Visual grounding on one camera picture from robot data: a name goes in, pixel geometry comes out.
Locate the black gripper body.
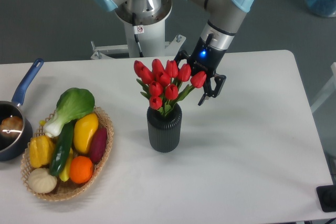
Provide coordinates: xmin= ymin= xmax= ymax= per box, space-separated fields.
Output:
xmin=189 ymin=36 xmax=225 ymax=78

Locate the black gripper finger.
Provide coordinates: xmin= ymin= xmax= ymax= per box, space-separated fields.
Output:
xmin=197 ymin=73 xmax=227 ymax=106
xmin=174 ymin=50 xmax=192 ymax=70

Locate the red tulip bouquet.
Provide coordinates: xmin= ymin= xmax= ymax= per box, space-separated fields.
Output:
xmin=133 ymin=59 xmax=207 ymax=117

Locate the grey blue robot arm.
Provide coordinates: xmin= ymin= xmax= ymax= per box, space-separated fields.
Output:
xmin=94 ymin=0 xmax=254 ymax=100

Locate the black ribbed vase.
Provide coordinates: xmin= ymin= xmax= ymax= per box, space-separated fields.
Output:
xmin=146 ymin=104 xmax=182 ymax=153

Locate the green bok choy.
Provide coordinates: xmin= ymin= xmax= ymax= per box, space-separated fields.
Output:
xmin=44 ymin=88 xmax=95 ymax=137

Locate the purple sweet potato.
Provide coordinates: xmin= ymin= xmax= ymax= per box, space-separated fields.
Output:
xmin=88 ymin=127 xmax=107 ymax=164

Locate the yellow mango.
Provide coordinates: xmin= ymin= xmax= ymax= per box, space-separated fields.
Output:
xmin=73 ymin=113 xmax=99 ymax=155

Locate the green cucumber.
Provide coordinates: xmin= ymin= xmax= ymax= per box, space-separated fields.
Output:
xmin=49 ymin=122 xmax=74 ymax=176

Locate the orange fruit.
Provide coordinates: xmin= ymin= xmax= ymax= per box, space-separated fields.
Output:
xmin=70 ymin=156 xmax=93 ymax=184

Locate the black device at edge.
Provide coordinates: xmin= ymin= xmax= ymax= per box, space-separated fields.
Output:
xmin=316 ymin=185 xmax=335 ymax=212

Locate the yellow banana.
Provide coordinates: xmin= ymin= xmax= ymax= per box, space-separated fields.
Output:
xmin=59 ymin=148 xmax=74 ymax=182

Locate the yellow bell pepper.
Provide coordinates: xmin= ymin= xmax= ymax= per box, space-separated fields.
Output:
xmin=29 ymin=135 xmax=55 ymax=168

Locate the woven wicker basket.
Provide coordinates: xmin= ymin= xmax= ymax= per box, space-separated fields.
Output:
xmin=20 ymin=106 xmax=114 ymax=201

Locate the blue saucepan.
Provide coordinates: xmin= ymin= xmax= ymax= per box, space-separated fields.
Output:
xmin=1 ymin=58 xmax=44 ymax=162

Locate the brown bread in pan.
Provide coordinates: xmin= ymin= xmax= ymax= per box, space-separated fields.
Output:
xmin=1 ymin=116 xmax=23 ymax=139

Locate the white steamed bun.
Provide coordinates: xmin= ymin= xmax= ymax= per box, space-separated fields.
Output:
xmin=28 ymin=168 xmax=57 ymax=194

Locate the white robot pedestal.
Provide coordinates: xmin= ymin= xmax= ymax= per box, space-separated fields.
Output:
xmin=91 ymin=0 xmax=186 ymax=59

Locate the black cable on pedestal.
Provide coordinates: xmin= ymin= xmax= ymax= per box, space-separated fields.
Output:
xmin=131 ymin=13 xmax=144 ymax=58

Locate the white frame at right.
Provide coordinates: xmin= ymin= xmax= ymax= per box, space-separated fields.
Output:
xmin=310 ymin=62 xmax=335 ymax=113

